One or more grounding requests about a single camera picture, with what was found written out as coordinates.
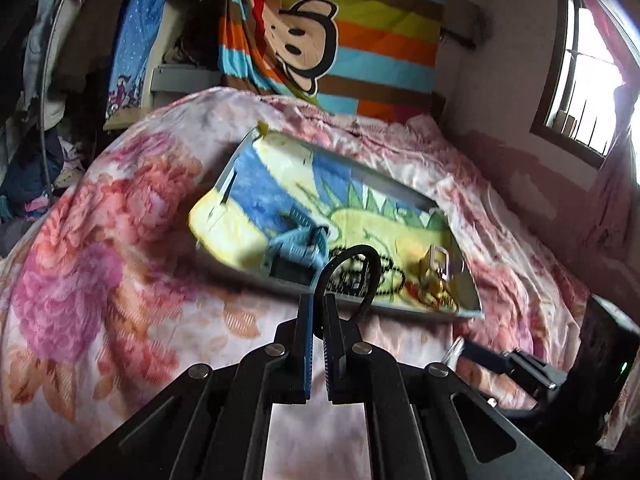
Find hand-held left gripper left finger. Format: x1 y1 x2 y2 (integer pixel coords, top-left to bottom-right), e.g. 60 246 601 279
59 293 316 480

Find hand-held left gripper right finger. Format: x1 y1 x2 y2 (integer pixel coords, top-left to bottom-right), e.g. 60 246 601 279
323 293 567 480

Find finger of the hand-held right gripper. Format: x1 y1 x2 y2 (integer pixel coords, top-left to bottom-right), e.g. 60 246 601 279
460 340 559 392
482 395 546 423

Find small silver trinket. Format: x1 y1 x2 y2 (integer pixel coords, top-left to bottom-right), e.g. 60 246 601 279
440 337 466 366

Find gold chain necklace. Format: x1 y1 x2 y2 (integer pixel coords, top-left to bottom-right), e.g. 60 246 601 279
422 280 461 311

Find black hair tie yellow charm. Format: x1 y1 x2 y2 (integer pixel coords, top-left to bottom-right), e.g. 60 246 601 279
314 244 383 341

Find red cord bracelet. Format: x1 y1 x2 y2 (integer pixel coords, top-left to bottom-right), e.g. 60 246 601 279
404 280 431 306

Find black beaded bracelet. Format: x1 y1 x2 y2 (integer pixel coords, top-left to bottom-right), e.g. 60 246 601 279
327 245 406 301

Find blue plastic connector part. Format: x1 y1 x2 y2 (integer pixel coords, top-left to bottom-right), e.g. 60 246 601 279
260 207 333 281

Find cardboard box with cartoon drawing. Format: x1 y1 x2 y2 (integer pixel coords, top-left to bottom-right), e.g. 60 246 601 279
189 122 485 320

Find pink window curtain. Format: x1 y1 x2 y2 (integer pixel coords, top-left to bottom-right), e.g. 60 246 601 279
585 75 640 263

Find pink floral blanket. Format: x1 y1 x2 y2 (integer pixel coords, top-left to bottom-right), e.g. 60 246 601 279
0 85 640 480

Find window with bars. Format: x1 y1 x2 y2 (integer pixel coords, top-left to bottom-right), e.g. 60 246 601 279
530 0 640 171

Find striped monkey blanket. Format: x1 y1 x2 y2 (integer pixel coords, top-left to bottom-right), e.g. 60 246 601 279
217 0 448 123

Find hanging clothes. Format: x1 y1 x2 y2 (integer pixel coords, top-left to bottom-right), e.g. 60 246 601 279
0 0 126 226

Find blue dotted curtain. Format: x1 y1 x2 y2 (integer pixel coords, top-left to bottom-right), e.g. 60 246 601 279
107 0 187 116

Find grey curved metal rod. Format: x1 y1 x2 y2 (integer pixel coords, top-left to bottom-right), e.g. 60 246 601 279
39 0 83 201

